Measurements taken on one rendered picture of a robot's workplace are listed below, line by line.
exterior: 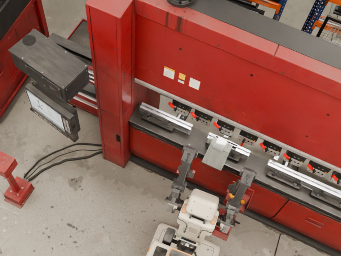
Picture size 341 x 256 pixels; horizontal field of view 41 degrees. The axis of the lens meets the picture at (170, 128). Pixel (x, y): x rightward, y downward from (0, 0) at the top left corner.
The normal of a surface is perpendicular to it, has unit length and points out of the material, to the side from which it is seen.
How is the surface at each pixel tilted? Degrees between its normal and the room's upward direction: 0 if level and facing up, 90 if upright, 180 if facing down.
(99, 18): 90
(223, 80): 90
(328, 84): 90
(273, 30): 0
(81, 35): 0
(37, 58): 0
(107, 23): 90
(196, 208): 48
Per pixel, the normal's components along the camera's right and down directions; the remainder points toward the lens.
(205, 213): -0.21, 0.27
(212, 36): -0.43, 0.77
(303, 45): 0.07, -0.48
